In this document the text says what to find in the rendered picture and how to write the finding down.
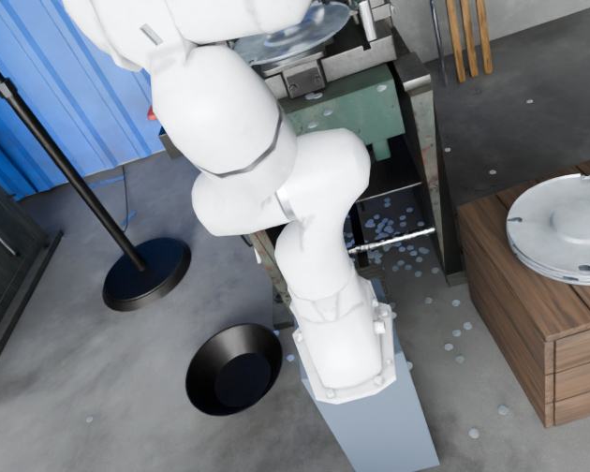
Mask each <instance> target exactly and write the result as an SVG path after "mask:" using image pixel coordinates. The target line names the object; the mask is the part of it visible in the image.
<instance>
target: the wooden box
mask: <svg viewBox="0 0 590 472"><path fill-rule="evenodd" d="M571 174H581V175H580V176H583V175H585V176H589V175H590V160H588V161H585V162H582V163H580V164H577V165H576V167H575V166H572V167H569V168H566V169H563V170H559V171H557V172H554V173H551V174H548V175H545V176H543V177H540V178H537V179H536V181H534V180H532V181H529V182H527V183H524V184H519V185H516V186H514V187H512V188H509V189H506V190H503V191H500V192H498V193H495V194H492V195H490V196H487V197H484V198H482V199H477V200H474V201H471V202H468V203H467V204H464V205H461V206H458V207H457V213H458V221H459V227H460V233H461V239H462V245H463V250H464V257H465V267H466V274H467V280H468V285H469V292H470V298H471V301H472V303H473V304H474V305H475V307H476V309H477V311H478V312H479V315H480V317H481V318H482V320H483V322H484V323H485V325H486V327H487V329H488V330H489V332H490V334H491V336H492V337H493V339H494V340H495V342H496V344H497V346H498V347H499V349H500V351H501V353H502V354H503V356H504V358H505V359H506V361H507V363H508V365H509V367H510V369H511V371H512V372H513V374H514V375H515V376H516V378H517V380H518V382H519V383H520V385H521V387H522V389H523V390H524V393H525V394H526V396H527V398H528V400H529V401H530V403H531V405H532V407H534V409H535V411H536V412H537V414H538V417H539V418H540V420H541V422H542V424H543V425H544V427H545V428H550V427H553V426H559V425H562V424H565V423H569V422H572V421H575V420H580V419H583V418H587V417H590V286H585V285H575V284H570V283H565V282H561V281H557V280H554V279H552V278H549V277H547V276H544V275H542V274H540V273H537V272H535V271H533V270H532V269H530V268H529V267H527V266H526V265H525V264H524V263H522V262H521V261H520V260H519V259H518V258H517V254H516V253H515V254H514V252H513V251H512V249H511V247H510V245H509V240H508V234H507V229H506V223H507V217H508V214H509V210H510V208H511V206H512V204H513V203H514V202H515V200H516V199H517V198H518V197H520V196H521V195H522V194H523V193H524V192H525V191H527V190H528V189H530V188H531V187H533V186H535V185H537V184H540V183H543V182H545V181H548V180H551V179H553V178H557V177H561V176H566V175H571Z"/></svg>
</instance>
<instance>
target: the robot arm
mask: <svg viewBox="0 0 590 472"><path fill-rule="evenodd" d="M62 1H63V3H64V6H65V9H66V12H67V13H68V14H69V16H70V17H71V18H72V19H73V21H74V22H75V23H76V24H77V25H78V26H79V28H80V29H81V30H82V32H83V33H84V34H85V35H86V36H87V37H88V38H89V39H90V40H91V41H92V42H93V43H94V44H95V45H96V46H97V47H98V48H99V49H100V50H102V51H104V52H105V53H107V54H109V55H111V57H112V59H113V61H114V62H115V64H116V65H117V66H120V67H122V68H125V69H127V70H131V71H135V72H140V71H141V70H142V68H143V67H144V68H145V69H146V70H147V72H148V73H149V74H150V75H151V86H152V100H153V112H154V113H155V115H156V117H157V119H158V120H159V122H160V123H161V125H162V126H163V127H164V129H165V130H166V132H167V133H168V135H169V137H170V139H171V140H172V142H173V144H174V145H175V146H176V147H177V148H178V149H179V150H180V151H181V152H182V153H183V154H184V155H185V156H186V157H187V158H188V159H189V160H190V161H191V162H192V163H193V164H194V165H195V166H196V167H197V168H199V169H200V170H201V171H202V173H201V174H200V175H199V176H198V178H197V180H196V181H195V182H194V186H193V189H192V202H193V208H194V210H195V213H196V215H197V217H198V219H199V221H200V222H201V223H202V224H203V225H204V226H205V228H206V229H208V230H209V231H210V232H211V233H212V234H213V235H215V236H224V235H237V234H248V233H252V232H255V231H259V230H262V229H267V228H271V227H274V226H278V225H281V224H285V223H287V222H289V223H288V224H287V225H286V226H285V228H284V229H283V231H282V232H281V234H280V235H279V237H278V238H277V241H276V247H275V251H274V256H275V259H276V261H277V264H278V266H279V268H280V270H281V273H282V275H283V276H284V278H285V280H286V282H287V284H288V292H289V294H290V296H291V298H292V301H291V304H290V309H291V311H292V312H293V314H294V315H295V317H296V318H297V321H298V324H299V326H300V327H299V328H298V329H297V330H296V331H295V332H294V333H293V334H292V335H293V338H294V341H295V343H296V346H297V348H298V350H299V353H300V356H301V359H302V363H303V366H304V369H305V371H306V374H307V376H308V378H309V381H310V384H311V387H312V389H313V392H314V395H315V396H316V399H317V400H319V401H323V402H328V403H332V404H337V405H338V404H341V403H344V402H348V401H352V400H355V399H359V398H362V397H366V396H369V395H373V394H377V393H378V392H379V391H381V390H383V389H384V388H386V387H387V386H388V385H390V384H391V383H392V382H393V381H395V380H396V373H395V358H394V344H393V330H392V315H391V307H390V306H389V305H388V304H385V303H382V302H378V301H377V298H376V294H375V292H374V290H373V287H372V284H371V282H370V281H368V280H366V279H364V278H363V277H361V276H360V275H359V274H358V273H357V271H356V268H355V265H354V263H353V260H352V259H351V258H350V257H349V255H348V252H347V248H346V245H345V241H344V235H343V228H344V223H345V219H346V216H347V214H348V212H349V210H350V208H351V206H352V204H353V202H354V201H355V200H356V199H357V198H358V197H359V196H360V195H361V193H362V192H363V191H364V190H365V189H366V188H367V187H368V185H369V177H370V168H371V162H370V156H369V154H368V152H367V150H366V148H365V145H364V143H363V141H362V140H361V139H360V138H359V137H357V136H356V135H355V134H354V133H353V132H352V131H350V130H347V129H345V128H337V129H330V130H322V131H316V132H311V133H307V134H304V135H301V136H299V137H296V134H295V132H294V129H293V127H292V125H291V123H290V121H289V119H288V118H287V116H286V114H285V113H284V111H283V109H282V107H281V106H280V104H279V102H278V100H277V99H276V97H275V95H274V94H273V91H271V89H270V88H269V86H268V85H267V83H266V82H265V81H264V80H263V79H262V78H261V77H260V76H259V75H258V74H257V72H256V71H255V70H254V69H253V68H252V67H251V66H250V65H248V64H247V63H246V62H245V60H244V59H243V58H242V57H241V56H240V55H239V54H238V53H237V52H235V51H234V50H232V49H230V48H229V47H227V46H225V45H216V42H217V41H223V40H228V39H234V38H238V37H248V36H253V35H258V34H263V33H267V34H269V35H270V34H273V33H275V32H278V31H280V30H283V29H286V28H288V27H290V26H292V25H295V24H297V23H300V22H301V21H302V19H303V18H304V16H305V14H306V13H307V11H308V9H309V8H310V7H311V5H312V2H313V0H62Z"/></svg>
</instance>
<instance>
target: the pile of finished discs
mask: <svg viewBox="0 0 590 472"><path fill-rule="evenodd" d="M580 175H581V174H571V175H566V176H561V177H557V178H553V179H551V180H548V181H545V182H543V183H540V184H537V185H535V186H533V187H531V188H530V189H528V190H527V191H525V192H524V193H523V194H522V195H521V196H520V197H518V198H517V199H516V200H515V202H514V203H513V204H512V206H511V208H510V210H509V214H508V217H507V223H506V229H507V234H508V240H509V245H510V247H511V249H512V251H513V252H514V254H515V253H516V254H517V258H518V259H519V260H520V261H521V262H522V263H524V264H525V265H526V266H527V267H529V268H530V269H532V270H533V271H535V272H537V273H540V274H542V275H544V276H547V277H549V278H552V279H554V280H557V281H561V282H565V283H570V284H575V285H585V286H590V175H589V176H585V175H583V176H580Z"/></svg>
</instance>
